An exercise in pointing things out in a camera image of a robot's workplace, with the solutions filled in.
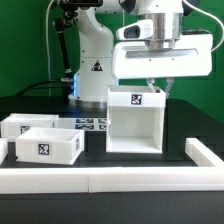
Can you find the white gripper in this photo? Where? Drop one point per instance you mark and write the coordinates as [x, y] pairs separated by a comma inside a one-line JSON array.
[[167, 54]]

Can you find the white drawer cabinet box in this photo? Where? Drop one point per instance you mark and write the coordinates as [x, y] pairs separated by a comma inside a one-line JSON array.
[[135, 119]]

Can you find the white front drawer tray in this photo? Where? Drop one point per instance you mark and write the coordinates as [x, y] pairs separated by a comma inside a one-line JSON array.
[[50, 145]]

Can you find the white drawer tray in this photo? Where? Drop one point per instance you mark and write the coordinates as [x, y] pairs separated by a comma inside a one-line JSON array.
[[16, 124], [50, 145]]

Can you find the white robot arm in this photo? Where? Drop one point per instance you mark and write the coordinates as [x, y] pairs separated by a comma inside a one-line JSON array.
[[97, 42]]

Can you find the white marker tag sheet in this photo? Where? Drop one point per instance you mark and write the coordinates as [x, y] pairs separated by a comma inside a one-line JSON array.
[[87, 124]]

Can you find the white right fence bar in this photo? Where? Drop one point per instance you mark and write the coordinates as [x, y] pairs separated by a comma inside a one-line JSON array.
[[201, 155]]

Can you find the white fence bar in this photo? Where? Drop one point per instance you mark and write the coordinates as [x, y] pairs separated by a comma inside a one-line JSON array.
[[3, 149], [95, 180], [201, 155]]

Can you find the white front fence bar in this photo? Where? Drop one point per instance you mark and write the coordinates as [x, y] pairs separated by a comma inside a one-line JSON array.
[[95, 180]]

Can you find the white left fence bar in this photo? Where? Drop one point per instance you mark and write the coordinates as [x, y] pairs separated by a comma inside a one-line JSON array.
[[3, 149]]

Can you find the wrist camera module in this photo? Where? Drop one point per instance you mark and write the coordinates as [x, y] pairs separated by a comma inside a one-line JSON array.
[[140, 30]]

